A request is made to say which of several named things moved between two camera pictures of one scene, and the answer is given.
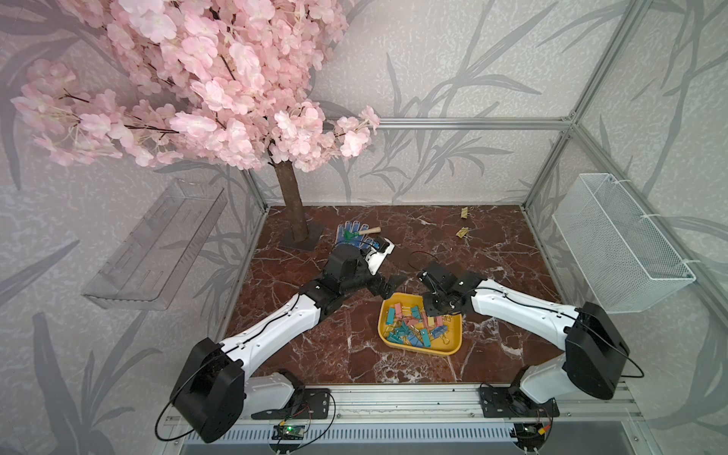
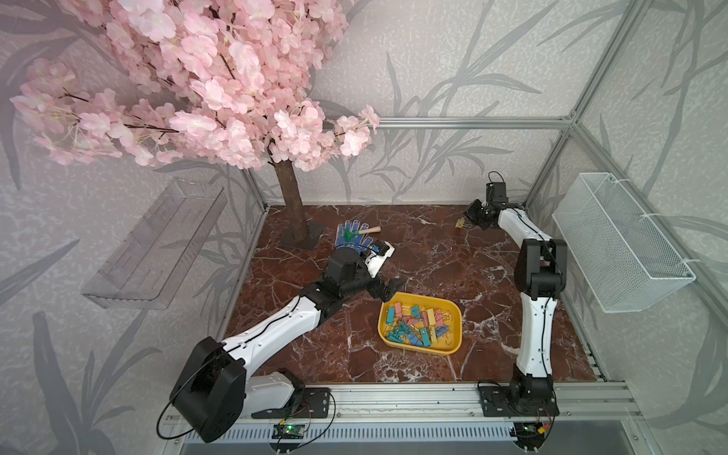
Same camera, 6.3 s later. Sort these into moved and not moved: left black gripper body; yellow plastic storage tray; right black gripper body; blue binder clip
Moved: right black gripper body
Not moved: yellow plastic storage tray; left black gripper body; blue binder clip
